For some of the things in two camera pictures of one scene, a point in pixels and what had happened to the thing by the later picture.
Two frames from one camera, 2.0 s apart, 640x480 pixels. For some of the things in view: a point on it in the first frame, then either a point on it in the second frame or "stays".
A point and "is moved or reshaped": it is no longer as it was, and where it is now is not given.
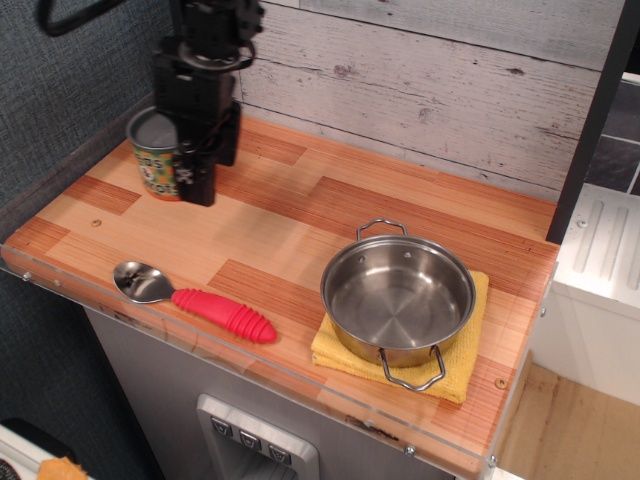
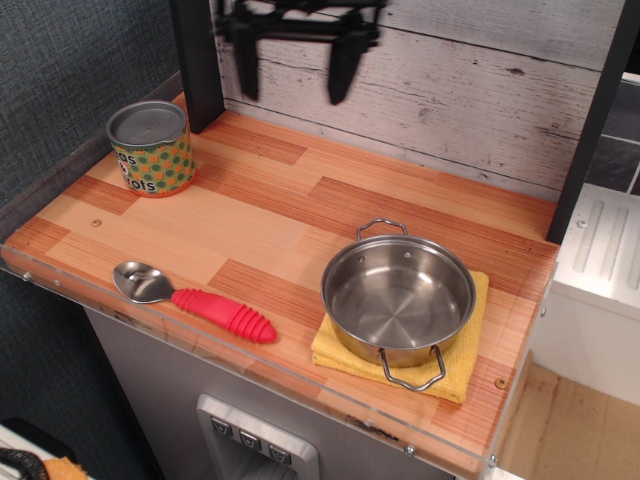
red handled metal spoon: (139, 282) stays
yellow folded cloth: (446, 375) stays
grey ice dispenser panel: (239, 445) stays
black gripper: (194, 83) → (350, 24)
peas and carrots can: (153, 133) is moved or reshaped
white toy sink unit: (590, 324) stays
